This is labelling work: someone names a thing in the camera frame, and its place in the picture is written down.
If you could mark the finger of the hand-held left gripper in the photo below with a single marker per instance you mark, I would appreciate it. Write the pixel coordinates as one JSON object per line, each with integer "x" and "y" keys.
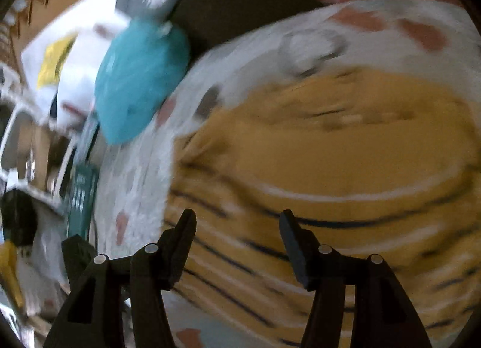
{"x": 77, "y": 254}

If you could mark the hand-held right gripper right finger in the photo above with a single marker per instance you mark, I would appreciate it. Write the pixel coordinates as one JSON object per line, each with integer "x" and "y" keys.
{"x": 297, "y": 250}

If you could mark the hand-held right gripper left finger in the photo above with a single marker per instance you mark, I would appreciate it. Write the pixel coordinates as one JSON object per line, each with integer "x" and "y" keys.
{"x": 180, "y": 242}

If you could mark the yellow striped shirt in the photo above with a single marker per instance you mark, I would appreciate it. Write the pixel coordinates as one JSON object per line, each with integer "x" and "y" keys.
{"x": 319, "y": 152}

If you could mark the dark green box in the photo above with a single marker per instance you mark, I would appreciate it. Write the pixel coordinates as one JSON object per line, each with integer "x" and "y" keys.
{"x": 80, "y": 197}

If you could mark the white storage rack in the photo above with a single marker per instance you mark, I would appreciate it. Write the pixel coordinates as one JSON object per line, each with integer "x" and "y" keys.
{"x": 41, "y": 197}

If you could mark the black object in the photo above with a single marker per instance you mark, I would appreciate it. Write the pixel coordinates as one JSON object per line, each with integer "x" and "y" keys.
{"x": 18, "y": 216}

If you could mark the yellow object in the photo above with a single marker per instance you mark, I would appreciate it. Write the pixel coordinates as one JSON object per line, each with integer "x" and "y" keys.
{"x": 9, "y": 273}

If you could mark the white patterned blanket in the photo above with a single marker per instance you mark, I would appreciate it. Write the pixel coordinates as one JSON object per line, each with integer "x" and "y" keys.
{"x": 150, "y": 167}

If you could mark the grey patterned box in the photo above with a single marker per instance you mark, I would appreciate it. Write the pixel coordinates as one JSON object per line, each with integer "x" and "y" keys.
{"x": 90, "y": 137}

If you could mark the teal cushion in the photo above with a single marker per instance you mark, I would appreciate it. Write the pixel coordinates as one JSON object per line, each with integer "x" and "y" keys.
{"x": 139, "y": 81}

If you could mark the white plastic bag yellow label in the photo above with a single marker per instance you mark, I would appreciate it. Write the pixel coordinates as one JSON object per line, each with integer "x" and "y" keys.
{"x": 79, "y": 77}

